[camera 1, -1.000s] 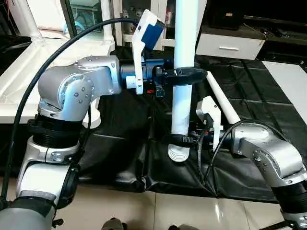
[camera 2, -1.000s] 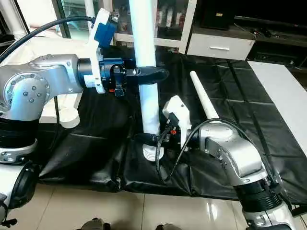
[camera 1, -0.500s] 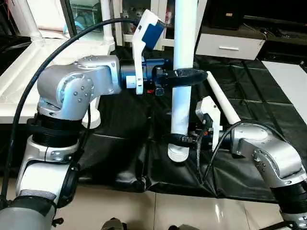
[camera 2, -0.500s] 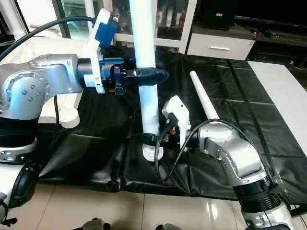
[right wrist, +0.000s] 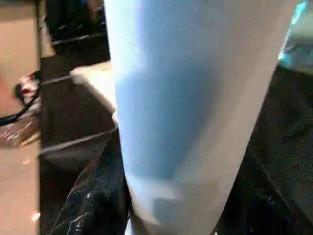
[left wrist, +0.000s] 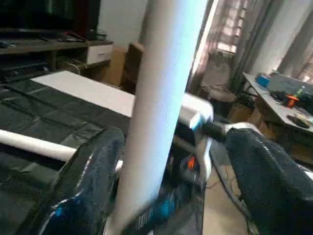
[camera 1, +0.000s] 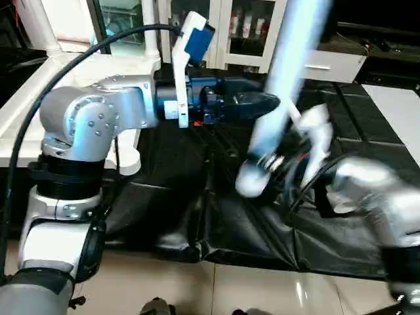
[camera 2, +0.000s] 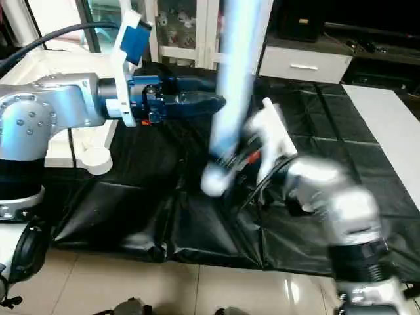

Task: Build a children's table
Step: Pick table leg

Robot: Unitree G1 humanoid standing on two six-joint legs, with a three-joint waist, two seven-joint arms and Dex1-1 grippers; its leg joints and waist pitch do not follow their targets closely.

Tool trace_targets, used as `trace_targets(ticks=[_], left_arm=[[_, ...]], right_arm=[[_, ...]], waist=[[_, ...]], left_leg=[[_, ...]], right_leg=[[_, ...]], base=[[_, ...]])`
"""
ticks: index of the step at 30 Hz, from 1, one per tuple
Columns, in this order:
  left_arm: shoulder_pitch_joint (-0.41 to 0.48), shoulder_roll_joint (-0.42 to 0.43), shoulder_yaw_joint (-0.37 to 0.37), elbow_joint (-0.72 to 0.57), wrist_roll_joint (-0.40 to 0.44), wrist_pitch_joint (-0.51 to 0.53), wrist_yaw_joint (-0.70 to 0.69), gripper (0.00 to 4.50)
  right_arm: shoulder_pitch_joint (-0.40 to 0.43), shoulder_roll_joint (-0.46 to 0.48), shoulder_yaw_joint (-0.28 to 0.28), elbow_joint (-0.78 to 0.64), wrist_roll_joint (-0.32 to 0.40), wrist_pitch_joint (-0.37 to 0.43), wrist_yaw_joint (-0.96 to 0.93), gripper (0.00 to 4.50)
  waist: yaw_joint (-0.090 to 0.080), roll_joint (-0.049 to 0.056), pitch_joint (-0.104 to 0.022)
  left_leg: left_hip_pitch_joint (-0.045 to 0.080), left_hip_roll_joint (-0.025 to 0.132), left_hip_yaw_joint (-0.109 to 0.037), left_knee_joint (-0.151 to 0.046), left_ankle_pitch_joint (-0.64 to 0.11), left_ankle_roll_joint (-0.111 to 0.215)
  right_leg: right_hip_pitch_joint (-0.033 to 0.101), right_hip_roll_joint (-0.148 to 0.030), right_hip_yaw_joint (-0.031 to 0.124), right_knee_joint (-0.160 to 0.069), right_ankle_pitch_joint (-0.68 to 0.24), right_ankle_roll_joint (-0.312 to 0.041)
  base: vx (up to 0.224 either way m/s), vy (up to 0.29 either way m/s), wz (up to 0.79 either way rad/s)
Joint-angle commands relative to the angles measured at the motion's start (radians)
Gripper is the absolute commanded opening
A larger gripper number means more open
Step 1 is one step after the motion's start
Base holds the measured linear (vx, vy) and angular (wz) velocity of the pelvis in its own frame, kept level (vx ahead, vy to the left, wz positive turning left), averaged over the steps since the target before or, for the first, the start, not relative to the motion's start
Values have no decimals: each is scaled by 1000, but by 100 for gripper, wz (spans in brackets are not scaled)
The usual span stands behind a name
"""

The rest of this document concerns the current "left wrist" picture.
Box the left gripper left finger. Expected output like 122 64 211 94
17 126 126 235

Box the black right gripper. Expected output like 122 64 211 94
120 132 206 235

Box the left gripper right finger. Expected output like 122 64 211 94
224 125 313 235

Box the white plastic table leg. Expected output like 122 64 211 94
0 129 124 172
104 0 210 235

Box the black table mat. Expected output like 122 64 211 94
0 78 206 235

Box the grey cluttered desk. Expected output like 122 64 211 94
242 71 313 135

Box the brown cardboard box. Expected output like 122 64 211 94
103 42 145 94

